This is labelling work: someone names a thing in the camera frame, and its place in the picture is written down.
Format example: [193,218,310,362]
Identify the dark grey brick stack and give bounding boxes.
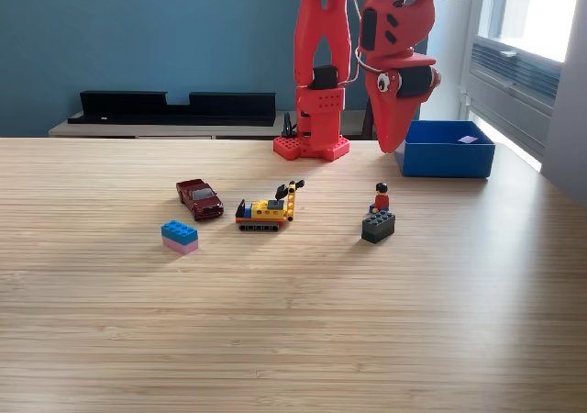
[360,209,396,245]

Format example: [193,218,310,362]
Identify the blue plastic bin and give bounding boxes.
[393,119,496,179]

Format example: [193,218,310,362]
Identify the dark wooden chair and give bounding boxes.
[360,76,380,141]

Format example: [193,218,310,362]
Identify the grey window vent unit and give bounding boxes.
[465,36,563,157]

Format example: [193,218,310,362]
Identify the toy figure red shirt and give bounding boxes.
[369,182,391,216]

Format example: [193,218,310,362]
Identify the yellow toy digger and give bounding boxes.
[235,179,306,233]

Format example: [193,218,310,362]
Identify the dark red toy car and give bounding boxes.
[175,178,226,222]

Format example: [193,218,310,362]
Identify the blue and pink brick stack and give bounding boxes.
[160,219,200,255]

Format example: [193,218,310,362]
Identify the pale wooden sideboard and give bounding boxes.
[48,108,371,140]

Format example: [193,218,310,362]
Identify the bright window with frame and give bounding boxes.
[476,0,583,63]

